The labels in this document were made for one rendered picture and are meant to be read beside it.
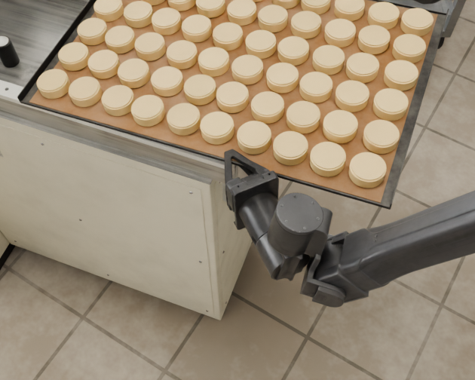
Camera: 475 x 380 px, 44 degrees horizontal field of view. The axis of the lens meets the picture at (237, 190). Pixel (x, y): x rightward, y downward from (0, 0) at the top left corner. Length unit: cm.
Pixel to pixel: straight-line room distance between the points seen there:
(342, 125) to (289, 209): 21
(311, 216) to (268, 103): 25
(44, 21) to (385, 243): 87
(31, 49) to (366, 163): 73
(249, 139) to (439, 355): 116
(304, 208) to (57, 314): 127
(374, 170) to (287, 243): 19
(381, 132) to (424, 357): 107
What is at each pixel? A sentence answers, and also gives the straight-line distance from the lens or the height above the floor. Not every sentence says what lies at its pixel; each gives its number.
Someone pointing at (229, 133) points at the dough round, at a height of 100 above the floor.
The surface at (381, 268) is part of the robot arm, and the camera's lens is 71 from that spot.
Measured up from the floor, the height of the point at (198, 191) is 80.
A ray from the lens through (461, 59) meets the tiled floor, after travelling 248.
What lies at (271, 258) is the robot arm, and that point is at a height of 101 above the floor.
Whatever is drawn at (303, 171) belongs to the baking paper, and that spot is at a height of 99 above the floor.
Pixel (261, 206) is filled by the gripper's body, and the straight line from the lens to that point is 77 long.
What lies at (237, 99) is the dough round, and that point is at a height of 101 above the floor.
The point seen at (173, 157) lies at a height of 87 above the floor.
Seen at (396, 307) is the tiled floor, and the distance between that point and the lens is 186.
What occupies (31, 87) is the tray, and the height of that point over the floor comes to 96.
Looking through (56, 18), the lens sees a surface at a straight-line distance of 131.
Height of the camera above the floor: 169
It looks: 60 degrees down
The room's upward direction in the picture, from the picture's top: straight up
